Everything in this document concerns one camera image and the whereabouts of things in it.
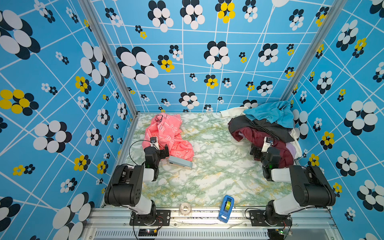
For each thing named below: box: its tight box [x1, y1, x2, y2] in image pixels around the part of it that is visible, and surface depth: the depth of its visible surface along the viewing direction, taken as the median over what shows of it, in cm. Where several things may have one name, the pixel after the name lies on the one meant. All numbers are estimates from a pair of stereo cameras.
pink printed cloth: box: [142, 113, 195, 162], surface depth 96 cm
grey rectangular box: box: [168, 155, 193, 170], surface depth 92 cm
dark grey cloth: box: [228, 115, 295, 142], surface depth 98 cm
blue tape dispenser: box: [218, 195, 234, 223], surface depth 75 cm
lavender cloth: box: [285, 142, 297, 158], surface depth 95 cm
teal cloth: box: [243, 100, 294, 129], surface depth 101 cm
